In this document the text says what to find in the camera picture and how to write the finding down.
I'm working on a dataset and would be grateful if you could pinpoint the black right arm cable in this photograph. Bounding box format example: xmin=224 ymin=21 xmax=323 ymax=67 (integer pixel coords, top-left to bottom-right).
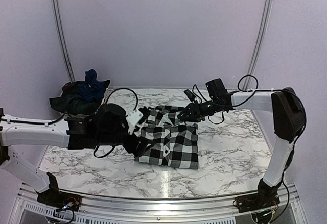
xmin=191 ymin=74 xmax=306 ymax=143

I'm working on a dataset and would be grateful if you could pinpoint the aluminium frame post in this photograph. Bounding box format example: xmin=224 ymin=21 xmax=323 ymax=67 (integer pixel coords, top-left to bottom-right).
xmin=247 ymin=0 xmax=272 ymax=75
xmin=51 ymin=0 xmax=75 ymax=82

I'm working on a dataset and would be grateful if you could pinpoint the right aluminium frame post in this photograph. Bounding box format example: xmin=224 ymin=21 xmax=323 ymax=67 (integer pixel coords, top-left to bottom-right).
xmin=247 ymin=0 xmax=272 ymax=75

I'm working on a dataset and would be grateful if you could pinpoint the front aluminium table rail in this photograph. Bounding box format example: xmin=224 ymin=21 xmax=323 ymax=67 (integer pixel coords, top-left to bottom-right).
xmin=8 ymin=184 xmax=307 ymax=223

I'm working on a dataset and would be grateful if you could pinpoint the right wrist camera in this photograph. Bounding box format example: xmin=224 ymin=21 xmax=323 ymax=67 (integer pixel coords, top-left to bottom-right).
xmin=183 ymin=89 xmax=197 ymax=102

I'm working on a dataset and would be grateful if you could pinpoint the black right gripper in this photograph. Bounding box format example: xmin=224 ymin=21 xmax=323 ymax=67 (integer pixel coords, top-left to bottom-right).
xmin=177 ymin=98 xmax=223 ymax=122

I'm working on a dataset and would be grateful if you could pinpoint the dark blue green clothes pile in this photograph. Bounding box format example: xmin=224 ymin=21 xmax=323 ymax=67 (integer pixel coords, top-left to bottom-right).
xmin=49 ymin=69 xmax=111 ymax=115

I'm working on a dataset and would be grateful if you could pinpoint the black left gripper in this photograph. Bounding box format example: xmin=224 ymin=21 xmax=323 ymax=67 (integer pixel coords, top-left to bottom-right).
xmin=97 ymin=126 xmax=155 ymax=157

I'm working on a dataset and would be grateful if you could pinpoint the left aluminium frame post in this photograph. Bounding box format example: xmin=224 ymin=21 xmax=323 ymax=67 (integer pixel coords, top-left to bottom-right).
xmin=51 ymin=0 xmax=75 ymax=82

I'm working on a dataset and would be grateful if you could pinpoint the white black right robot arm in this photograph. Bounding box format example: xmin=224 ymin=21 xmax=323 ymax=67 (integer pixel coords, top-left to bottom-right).
xmin=178 ymin=79 xmax=307 ymax=208

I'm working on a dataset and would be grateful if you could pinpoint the black white plaid shirt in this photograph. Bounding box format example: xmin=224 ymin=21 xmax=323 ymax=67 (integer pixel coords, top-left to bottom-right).
xmin=134 ymin=106 xmax=199 ymax=170

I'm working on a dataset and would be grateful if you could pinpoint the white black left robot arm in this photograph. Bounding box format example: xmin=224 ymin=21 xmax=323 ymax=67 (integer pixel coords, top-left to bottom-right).
xmin=1 ymin=104 xmax=151 ymax=210

